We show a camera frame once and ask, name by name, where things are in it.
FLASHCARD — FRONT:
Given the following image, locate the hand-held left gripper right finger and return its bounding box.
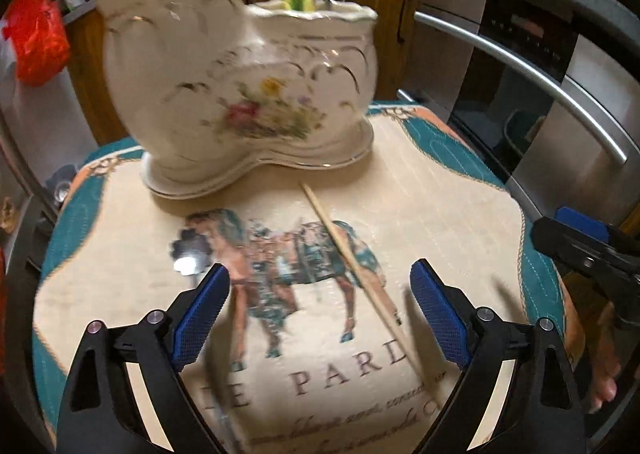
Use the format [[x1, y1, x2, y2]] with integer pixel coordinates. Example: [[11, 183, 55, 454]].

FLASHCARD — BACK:
[[409, 258, 591, 454]]

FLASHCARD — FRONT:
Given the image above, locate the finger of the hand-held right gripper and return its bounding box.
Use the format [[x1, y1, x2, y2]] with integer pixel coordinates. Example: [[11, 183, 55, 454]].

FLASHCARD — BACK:
[[530, 216, 640, 287], [555, 206, 640, 255]]

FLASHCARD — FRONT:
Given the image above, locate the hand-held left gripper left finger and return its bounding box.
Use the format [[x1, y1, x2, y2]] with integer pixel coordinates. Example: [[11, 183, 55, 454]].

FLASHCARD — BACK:
[[55, 261, 232, 454]]

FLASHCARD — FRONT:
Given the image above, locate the wooden chopstick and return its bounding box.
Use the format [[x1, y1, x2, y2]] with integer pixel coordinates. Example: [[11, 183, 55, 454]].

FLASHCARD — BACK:
[[301, 183, 437, 391]]

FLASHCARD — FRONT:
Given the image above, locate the white ceramic utensil holder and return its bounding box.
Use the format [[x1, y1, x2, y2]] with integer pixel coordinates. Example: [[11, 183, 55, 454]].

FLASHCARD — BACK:
[[95, 0, 378, 186]]

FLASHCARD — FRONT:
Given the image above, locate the person's right hand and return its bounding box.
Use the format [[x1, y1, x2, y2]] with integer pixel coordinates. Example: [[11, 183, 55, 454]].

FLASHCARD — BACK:
[[562, 279, 637, 415]]

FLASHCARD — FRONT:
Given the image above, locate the printed quilted cushion cover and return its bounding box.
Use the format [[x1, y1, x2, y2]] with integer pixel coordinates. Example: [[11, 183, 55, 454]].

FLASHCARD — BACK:
[[32, 101, 587, 454]]

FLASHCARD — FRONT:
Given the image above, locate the white ceramic tray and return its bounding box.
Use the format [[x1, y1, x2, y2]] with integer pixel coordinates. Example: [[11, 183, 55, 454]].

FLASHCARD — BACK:
[[141, 114, 375, 200]]

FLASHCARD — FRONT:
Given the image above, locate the steel built-in oven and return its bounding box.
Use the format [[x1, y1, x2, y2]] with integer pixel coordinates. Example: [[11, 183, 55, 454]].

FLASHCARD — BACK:
[[400, 0, 640, 245]]

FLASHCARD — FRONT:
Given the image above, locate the hanging red plastic bag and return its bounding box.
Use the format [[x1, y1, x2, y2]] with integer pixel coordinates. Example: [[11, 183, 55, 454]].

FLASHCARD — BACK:
[[2, 0, 72, 88]]

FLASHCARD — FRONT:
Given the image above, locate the steel oven handle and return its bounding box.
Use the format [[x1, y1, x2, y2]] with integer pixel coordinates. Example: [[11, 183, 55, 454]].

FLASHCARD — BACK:
[[414, 11, 630, 165]]

